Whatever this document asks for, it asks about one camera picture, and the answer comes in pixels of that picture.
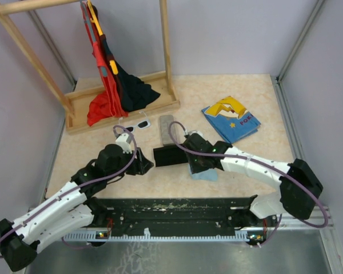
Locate black hanging garment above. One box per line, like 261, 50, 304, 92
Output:
102, 39, 162, 112

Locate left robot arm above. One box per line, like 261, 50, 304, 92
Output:
0, 144, 154, 272

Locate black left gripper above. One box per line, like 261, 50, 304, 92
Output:
106, 146, 154, 180

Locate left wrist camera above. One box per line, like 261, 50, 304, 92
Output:
115, 133, 134, 154

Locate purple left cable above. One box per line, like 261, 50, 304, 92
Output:
0, 125, 138, 259

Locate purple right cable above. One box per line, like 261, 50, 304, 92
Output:
169, 121, 331, 248

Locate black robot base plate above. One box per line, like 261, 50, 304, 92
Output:
88, 198, 277, 237

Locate wooden clothes rack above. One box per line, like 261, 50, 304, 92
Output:
0, 1, 180, 135

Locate red hanging garment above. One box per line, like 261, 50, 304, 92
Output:
80, 2, 129, 118

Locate purple cable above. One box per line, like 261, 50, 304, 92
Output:
169, 121, 331, 248
0, 125, 138, 259

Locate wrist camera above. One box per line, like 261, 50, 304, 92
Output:
188, 130, 204, 138
115, 133, 134, 154

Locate grey glasses case green lining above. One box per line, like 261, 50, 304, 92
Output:
159, 114, 174, 146

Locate yellow clothes hanger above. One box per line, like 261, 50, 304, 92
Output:
87, 0, 118, 75

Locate black glasses case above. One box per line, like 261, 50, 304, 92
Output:
153, 145, 188, 167

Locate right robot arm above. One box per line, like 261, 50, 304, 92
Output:
182, 132, 323, 226

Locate blue yellow folded cloth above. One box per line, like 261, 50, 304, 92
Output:
201, 96, 261, 144

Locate white sunglasses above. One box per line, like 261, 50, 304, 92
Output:
126, 111, 151, 132

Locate grey red clothes hanger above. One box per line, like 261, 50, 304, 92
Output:
80, 1, 108, 78

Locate light blue lens cloth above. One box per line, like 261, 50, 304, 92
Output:
190, 169, 218, 182

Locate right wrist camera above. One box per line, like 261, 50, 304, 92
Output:
188, 130, 204, 138

